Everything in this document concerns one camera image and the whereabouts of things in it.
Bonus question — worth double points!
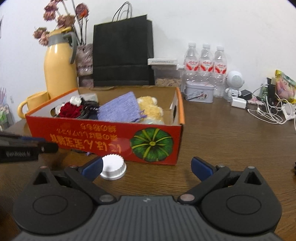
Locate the white round jar lid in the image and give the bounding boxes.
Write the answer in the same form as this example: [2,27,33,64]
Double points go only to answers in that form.
[100,154,127,180]

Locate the red artificial rose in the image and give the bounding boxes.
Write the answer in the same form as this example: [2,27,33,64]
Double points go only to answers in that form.
[58,102,83,118]

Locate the black usb cable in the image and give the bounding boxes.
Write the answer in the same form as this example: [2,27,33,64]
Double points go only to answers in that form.
[79,100,100,119]

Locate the purple woven pouch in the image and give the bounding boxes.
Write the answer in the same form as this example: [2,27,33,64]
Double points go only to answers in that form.
[97,91,147,123]

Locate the white and yellow plush toy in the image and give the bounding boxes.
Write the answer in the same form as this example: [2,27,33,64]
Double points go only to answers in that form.
[137,96,164,122]

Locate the clear plastic ball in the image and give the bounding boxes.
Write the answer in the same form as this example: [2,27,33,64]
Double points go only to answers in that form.
[142,118,165,125]

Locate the yellow ceramic mug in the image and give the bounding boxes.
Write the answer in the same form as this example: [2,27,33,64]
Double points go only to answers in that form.
[17,91,49,118]

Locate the white small bottle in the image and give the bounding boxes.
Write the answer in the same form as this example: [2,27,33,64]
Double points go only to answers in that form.
[55,96,82,115]

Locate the red cardboard box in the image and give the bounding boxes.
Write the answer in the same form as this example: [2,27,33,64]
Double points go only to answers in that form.
[26,86,185,166]

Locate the yellow thermos jug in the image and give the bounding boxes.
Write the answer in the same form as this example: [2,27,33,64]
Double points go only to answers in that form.
[44,27,78,99]

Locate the white charger adapter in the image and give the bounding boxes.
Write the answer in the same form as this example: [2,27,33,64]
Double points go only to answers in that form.
[230,97,247,109]

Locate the small printed tin box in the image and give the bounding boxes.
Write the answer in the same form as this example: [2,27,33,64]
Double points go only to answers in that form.
[184,81,214,103]

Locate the water bottle right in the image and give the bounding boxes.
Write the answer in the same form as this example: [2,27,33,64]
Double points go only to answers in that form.
[213,46,227,97]

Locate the water bottle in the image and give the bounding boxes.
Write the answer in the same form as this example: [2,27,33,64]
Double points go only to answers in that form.
[181,43,199,92]
[213,46,227,97]
[199,44,214,83]

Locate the white robot figurine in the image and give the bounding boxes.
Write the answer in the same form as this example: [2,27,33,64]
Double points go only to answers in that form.
[224,70,244,101]

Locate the pink fuzzy vase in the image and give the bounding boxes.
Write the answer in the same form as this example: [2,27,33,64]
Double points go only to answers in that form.
[76,44,94,88]

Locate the water bottle left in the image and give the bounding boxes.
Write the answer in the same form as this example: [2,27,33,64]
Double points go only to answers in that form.
[181,43,199,92]

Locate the clear jar of seeds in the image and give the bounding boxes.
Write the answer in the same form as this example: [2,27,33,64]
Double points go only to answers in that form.
[147,58,184,87]

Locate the water bottle middle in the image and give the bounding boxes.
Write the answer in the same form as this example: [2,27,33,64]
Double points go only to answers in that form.
[199,44,214,83]

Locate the colourful snack bag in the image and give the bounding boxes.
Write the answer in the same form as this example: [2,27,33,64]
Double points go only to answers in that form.
[275,70,296,104]

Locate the black paper shopping bag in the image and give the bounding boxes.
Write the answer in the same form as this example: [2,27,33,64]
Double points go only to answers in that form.
[92,1,155,87]

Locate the dried rose bouquet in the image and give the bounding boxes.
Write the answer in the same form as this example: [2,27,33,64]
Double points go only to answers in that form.
[43,1,89,45]

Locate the metal wire rack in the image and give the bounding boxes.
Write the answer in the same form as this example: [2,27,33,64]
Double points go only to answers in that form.
[0,87,15,132]

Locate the tangle of white cables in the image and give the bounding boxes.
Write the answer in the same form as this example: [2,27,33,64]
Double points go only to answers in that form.
[246,83,296,133]

